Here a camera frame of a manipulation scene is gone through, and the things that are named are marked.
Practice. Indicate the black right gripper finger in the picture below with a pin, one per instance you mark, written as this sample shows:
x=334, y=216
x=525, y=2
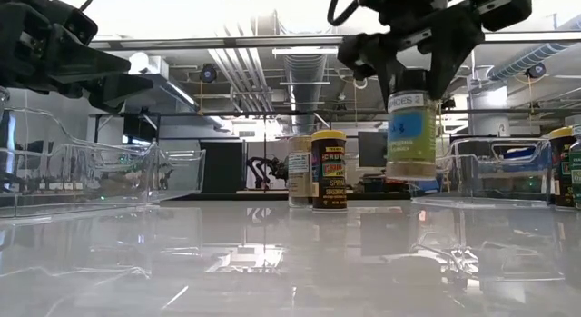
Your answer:
x=367, y=56
x=454, y=44

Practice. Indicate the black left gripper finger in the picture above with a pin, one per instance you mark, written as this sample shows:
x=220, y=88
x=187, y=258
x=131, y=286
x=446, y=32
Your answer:
x=86, y=65
x=118, y=90

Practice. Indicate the black-lid spice jar green label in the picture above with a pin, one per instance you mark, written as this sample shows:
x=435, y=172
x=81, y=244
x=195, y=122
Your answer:
x=410, y=140

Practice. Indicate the yellow-lid chili onion jar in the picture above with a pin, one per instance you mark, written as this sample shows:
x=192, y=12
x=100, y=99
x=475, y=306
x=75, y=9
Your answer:
x=328, y=171
x=560, y=171

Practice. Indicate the tan-lid spice jar white label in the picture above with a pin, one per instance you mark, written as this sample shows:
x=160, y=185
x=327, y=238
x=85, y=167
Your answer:
x=297, y=171

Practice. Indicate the green-lid spice jar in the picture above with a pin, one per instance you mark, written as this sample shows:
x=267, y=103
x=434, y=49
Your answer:
x=577, y=176

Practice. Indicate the black background robot arm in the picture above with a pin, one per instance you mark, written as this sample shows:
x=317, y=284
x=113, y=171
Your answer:
x=268, y=167

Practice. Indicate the white ceiling unit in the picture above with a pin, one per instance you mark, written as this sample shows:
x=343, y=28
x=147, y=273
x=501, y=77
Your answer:
x=147, y=65

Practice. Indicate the long ceiling light fixture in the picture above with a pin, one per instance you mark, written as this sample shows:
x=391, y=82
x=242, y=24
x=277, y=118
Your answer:
x=305, y=50

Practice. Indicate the black computer monitor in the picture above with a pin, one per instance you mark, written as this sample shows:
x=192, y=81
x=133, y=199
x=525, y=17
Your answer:
x=372, y=149

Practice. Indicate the grey horizontal beam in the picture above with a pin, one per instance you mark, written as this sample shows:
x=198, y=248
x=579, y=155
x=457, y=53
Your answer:
x=227, y=41

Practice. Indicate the black cabinet panel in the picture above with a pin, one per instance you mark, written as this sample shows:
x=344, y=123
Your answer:
x=222, y=167

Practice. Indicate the silver ventilation duct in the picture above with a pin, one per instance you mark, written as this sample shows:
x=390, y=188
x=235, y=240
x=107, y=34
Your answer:
x=305, y=90

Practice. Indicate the white insulated ceiling duct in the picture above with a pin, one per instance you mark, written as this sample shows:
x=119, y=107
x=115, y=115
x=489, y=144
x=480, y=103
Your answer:
x=531, y=57

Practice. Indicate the round black ceiling camera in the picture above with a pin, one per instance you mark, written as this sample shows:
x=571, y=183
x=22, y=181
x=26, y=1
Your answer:
x=536, y=70
x=208, y=73

